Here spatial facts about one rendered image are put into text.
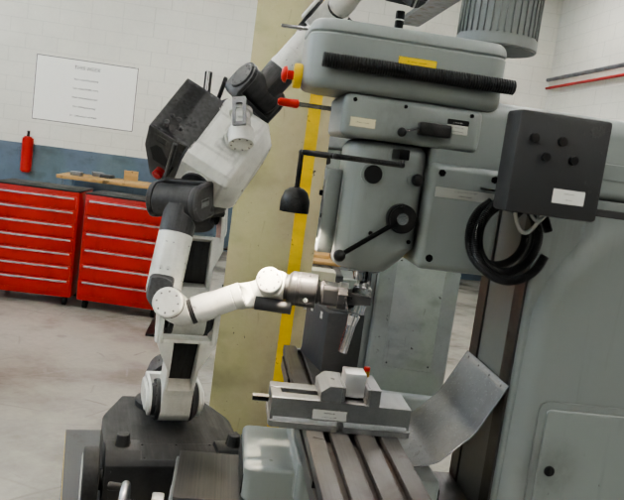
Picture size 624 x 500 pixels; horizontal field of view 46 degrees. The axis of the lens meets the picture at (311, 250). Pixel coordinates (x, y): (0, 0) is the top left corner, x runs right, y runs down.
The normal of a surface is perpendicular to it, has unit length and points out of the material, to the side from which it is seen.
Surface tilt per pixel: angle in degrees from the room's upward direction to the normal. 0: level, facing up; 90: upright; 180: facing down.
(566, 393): 88
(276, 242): 90
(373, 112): 90
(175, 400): 103
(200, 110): 58
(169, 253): 70
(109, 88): 90
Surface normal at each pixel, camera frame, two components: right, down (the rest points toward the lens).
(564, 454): 0.11, 0.11
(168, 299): 0.00, -0.22
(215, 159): 0.32, -0.39
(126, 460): 0.30, -0.57
